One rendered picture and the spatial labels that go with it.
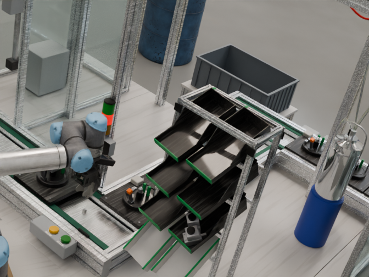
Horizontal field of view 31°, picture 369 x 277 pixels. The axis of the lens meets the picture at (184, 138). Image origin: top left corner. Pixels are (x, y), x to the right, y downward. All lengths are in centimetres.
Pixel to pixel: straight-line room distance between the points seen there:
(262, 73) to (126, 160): 177
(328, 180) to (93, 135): 116
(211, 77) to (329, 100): 218
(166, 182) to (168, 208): 15
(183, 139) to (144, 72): 378
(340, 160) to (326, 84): 397
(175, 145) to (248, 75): 262
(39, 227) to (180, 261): 60
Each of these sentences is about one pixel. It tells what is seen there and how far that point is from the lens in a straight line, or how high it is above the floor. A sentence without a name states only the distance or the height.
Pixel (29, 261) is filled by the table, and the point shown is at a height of 86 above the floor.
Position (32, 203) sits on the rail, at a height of 96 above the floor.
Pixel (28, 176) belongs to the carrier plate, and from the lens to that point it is 299.
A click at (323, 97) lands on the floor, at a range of 658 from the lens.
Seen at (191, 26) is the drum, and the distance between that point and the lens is 621.
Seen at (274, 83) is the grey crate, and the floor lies 74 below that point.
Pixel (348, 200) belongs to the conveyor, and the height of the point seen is 91.
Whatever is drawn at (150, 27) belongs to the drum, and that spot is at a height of 32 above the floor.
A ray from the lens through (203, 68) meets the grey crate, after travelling 462.
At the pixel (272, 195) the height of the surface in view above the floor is 86.
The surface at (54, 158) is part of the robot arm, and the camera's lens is 214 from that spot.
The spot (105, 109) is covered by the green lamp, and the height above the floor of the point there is 139.
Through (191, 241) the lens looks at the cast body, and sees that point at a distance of 242.
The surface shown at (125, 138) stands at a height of 86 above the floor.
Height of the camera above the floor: 279
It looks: 32 degrees down
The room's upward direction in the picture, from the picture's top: 14 degrees clockwise
